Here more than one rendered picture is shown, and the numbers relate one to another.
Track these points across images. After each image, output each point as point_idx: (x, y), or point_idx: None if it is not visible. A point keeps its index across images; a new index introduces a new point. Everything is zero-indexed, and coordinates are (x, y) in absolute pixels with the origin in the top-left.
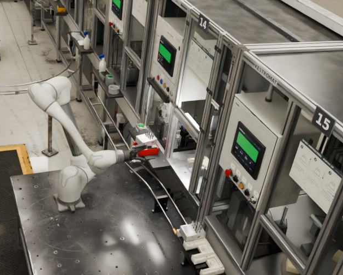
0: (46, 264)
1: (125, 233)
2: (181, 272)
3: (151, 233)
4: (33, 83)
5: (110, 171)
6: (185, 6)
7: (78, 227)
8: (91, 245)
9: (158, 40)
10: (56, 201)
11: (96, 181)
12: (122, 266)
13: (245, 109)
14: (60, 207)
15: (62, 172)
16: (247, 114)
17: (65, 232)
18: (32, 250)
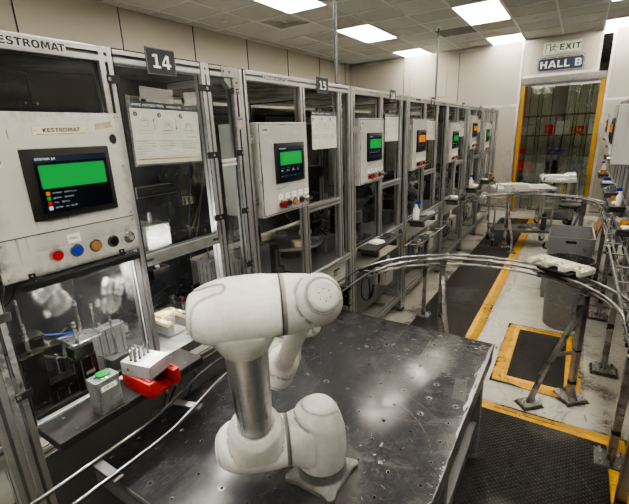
0: (444, 407)
1: (315, 383)
2: (321, 333)
3: None
4: (318, 279)
5: (180, 480)
6: (86, 49)
7: (358, 423)
8: (368, 394)
9: (1, 175)
10: (343, 478)
11: (232, 476)
12: (363, 361)
13: (274, 127)
14: (351, 462)
15: (333, 408)
16: (278, 129)
17: (382, 428)
18: (450, 433)
